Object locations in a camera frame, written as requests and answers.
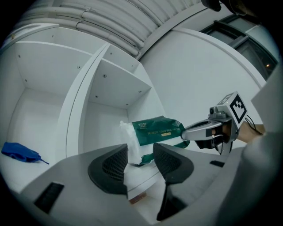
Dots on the person's right hand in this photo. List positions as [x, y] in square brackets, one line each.
[223, 132]

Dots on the blue cloth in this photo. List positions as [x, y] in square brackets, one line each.
[20, 152]

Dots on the person's black and white top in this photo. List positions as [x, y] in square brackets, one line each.
[265, 165]

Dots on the green packet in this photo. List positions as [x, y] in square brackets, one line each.
[159, 132]

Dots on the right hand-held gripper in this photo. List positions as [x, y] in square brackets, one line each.
[237, 108]

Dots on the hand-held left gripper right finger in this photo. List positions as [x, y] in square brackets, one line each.
[174, 167]

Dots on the person's right forearm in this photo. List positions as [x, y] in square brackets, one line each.
[249, 135]

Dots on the white shelf unit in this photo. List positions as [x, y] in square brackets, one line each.
[44, 72]

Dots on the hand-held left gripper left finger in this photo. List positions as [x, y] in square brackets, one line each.
[106, 172]

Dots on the bundle of white ceiling pipes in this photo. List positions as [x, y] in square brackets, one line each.
[106, 24]

